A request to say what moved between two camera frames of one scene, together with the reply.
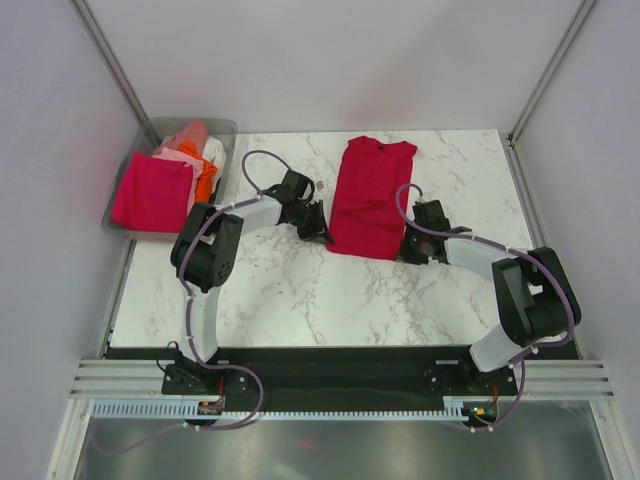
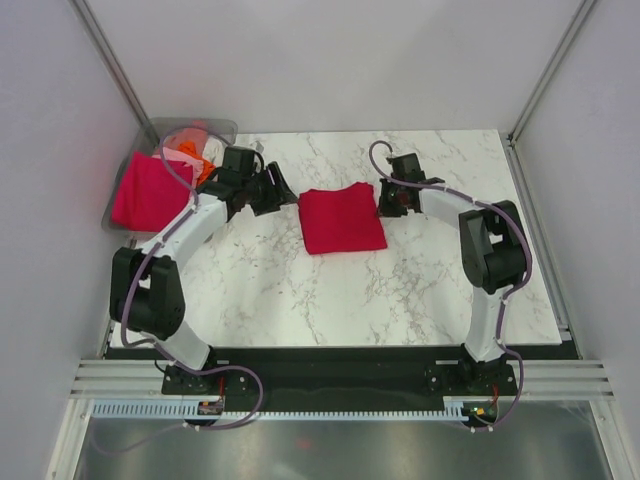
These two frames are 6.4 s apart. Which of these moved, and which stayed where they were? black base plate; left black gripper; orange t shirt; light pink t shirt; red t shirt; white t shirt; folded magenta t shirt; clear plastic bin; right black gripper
Moved: red t shirt; left black gripper; right black gripper
Stayed: black base plate; white t shirt; orange t shirt; clear plastic bin; folded magenta t shirt; light pink t shirt
